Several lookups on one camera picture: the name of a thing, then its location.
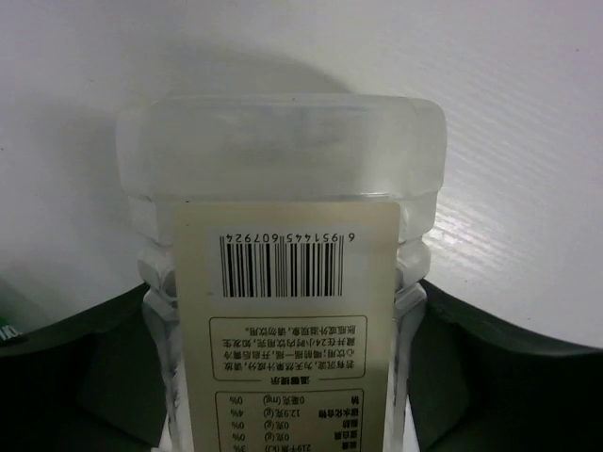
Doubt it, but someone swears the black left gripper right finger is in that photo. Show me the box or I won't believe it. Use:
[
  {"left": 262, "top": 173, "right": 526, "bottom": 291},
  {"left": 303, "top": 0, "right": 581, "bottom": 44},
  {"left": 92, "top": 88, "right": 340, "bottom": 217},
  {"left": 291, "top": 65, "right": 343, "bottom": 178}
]
[{"left": 409, "top": 281, "right": 602, "bottom": 451}]

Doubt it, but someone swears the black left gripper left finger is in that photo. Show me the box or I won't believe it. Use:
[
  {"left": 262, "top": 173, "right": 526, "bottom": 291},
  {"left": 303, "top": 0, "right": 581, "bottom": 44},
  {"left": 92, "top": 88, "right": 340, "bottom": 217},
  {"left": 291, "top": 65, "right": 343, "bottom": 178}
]
[{"left": 1, "top": 284, "right": 165, "bottom": 451}]

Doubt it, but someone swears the green label clear bottle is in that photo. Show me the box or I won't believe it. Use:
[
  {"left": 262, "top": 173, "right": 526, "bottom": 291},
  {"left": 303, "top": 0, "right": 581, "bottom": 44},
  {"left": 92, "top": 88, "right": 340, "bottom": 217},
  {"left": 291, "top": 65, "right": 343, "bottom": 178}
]
[{"left": 0, "top": 277, "right": 34, "bottom": 349}]

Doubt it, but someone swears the frosted square plastic bottle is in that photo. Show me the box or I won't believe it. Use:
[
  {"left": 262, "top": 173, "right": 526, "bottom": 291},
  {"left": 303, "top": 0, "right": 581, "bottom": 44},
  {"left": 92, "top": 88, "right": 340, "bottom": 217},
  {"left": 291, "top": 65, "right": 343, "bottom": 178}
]
[{"left": 116, "top": 94, "right": 447, "bottom": 451}]

